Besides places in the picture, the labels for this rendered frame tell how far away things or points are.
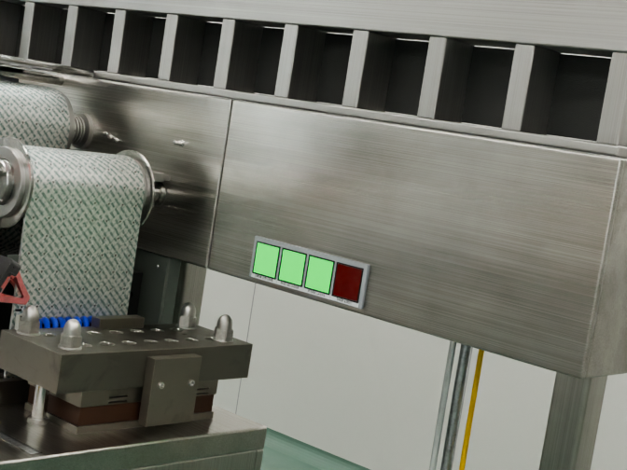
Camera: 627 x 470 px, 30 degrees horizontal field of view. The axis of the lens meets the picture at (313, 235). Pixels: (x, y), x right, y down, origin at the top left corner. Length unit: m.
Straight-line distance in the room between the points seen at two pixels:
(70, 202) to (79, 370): 0.31
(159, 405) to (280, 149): 0.46
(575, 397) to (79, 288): 0.83
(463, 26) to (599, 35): 0.22
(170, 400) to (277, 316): 3.26
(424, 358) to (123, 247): 2.73
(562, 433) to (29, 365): 0.81
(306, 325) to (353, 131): 3.23
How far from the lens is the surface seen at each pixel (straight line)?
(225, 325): 2.01
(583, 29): 1.64
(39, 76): 2.38
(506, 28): 1.71
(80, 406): 1.83
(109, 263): 2.04
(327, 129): 1.88
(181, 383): 1.91
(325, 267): 1.86
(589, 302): 1.60
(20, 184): 1.91
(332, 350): 4.94
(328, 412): 4.98
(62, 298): 1.99
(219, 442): 1.95
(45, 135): 2.21
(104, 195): 2.00
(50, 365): 1.79
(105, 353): 1.82
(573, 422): 1.81
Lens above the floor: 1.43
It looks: 6 degrees down
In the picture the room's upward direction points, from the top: 9 degrees clockwise
